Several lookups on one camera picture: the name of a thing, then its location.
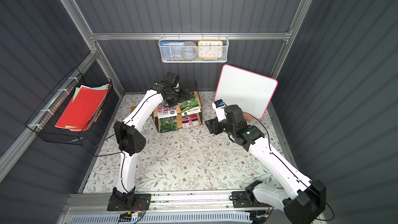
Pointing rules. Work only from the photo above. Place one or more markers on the black wire wooden shelf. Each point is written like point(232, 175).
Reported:
point(192, 86)

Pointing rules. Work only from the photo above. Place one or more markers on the blue box in basket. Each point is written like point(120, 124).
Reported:
point(169, 48)

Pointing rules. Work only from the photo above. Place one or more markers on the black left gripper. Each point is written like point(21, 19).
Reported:
point(182, 94)

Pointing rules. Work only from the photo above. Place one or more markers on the white perforated cable tray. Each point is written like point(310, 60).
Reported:
point(216, 217)

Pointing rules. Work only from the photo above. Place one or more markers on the purple flower seed bag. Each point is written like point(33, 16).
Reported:
point(167, 112)

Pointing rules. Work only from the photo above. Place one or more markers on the green plant seed bag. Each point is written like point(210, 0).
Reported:
point(189, 107)

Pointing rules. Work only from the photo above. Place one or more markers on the wooden easel stand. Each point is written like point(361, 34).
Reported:
point(248, 118)

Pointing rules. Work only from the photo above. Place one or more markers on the yellow square clock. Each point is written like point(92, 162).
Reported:
point(210, 49)

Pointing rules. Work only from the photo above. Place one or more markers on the pink flower seed bag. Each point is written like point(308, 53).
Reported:
point(190, 121)

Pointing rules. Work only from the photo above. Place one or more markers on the pink framed whiteboard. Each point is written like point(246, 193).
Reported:
point(252, 92)

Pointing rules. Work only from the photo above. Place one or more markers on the dark green seed bag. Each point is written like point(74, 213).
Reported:
point(168, 124)

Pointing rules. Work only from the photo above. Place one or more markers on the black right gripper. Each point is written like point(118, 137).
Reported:
point(213, 125)

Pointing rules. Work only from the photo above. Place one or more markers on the black wire wall basket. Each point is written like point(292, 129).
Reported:
point(43, 121)

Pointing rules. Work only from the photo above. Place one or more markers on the grey tape roll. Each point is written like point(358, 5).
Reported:
point(189, 51)

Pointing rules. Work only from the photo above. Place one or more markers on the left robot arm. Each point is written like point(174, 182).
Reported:
point(128, 132)

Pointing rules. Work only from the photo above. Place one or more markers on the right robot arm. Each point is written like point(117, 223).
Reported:
point(301, 199)

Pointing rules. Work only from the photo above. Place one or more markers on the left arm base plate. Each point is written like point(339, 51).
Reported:
point(128, 202)

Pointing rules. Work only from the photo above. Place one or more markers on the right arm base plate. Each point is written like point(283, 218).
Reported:
point(242, 199)

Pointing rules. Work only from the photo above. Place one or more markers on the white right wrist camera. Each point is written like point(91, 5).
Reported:
point(219, 106)

